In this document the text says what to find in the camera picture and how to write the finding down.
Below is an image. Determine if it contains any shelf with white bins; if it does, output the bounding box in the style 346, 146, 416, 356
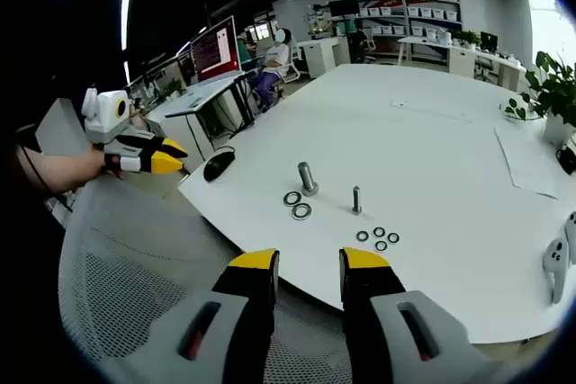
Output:
359, 0, 464, 50

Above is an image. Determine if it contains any large threaded stud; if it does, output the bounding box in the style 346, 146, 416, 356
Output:
296, 161, 320, 199

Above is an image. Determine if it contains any grey mesh office chair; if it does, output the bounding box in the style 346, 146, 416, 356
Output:
58, 172, 361, 384

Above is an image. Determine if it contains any long white desk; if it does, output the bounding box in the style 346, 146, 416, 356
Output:
398, 35, 527, 88

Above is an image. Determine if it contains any white cabinet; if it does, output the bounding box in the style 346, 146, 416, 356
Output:
296, 36, 352, 79

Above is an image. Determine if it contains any white paper sheet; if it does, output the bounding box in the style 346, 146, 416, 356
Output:
493, 125, 562, 200

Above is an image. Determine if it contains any small black device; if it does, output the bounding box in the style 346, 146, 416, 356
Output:
555, 143, 576, 176

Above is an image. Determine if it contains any white office chair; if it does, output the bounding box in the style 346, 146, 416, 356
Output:
269, 40, 302, 84

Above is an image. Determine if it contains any computer monitor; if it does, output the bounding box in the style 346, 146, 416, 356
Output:
188, 14, 244, 86

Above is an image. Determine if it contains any white handheld controller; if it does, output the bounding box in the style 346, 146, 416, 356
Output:
542, 236, 571, 305
564, 210, 576, 263

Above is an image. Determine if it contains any small plant in bowl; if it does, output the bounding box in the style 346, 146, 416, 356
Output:
499, 91, 541, 122

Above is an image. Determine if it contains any black computer mouse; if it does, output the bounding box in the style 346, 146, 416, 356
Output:
202, 152, 236, 182

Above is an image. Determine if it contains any person's left hand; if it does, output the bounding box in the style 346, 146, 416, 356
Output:
87, 144, 122, 178

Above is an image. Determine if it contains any white standing desk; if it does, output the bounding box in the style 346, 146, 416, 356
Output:
146, 73, 256, 165

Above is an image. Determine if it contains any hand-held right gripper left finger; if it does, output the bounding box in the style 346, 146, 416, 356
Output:
107, 247, 280, 384

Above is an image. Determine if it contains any potted green plant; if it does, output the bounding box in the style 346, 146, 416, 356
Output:
524, 50, 576, 147

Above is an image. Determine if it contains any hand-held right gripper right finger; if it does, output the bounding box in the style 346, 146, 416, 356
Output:
338, 246, 509, 384

